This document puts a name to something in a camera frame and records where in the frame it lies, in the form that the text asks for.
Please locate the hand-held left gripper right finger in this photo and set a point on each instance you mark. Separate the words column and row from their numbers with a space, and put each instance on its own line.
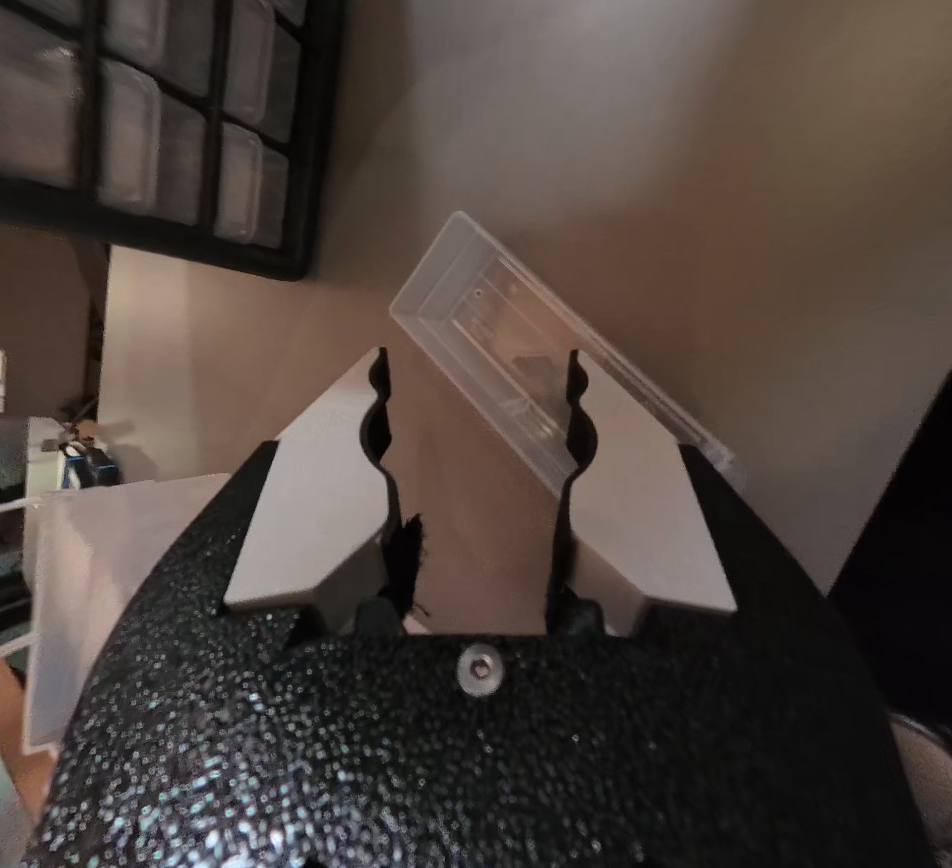
column 647, row 511

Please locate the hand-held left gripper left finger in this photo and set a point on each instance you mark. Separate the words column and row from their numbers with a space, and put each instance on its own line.
column 312, row 511

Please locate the single clear plastic drawer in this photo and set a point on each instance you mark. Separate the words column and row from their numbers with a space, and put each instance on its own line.
column 476, row 317

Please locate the black drawer cabinet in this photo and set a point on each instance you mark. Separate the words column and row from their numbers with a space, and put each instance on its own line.
column 327, row 102

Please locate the set of clear cabinet drawers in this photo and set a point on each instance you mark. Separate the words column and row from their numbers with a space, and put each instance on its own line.
column 134, row 109

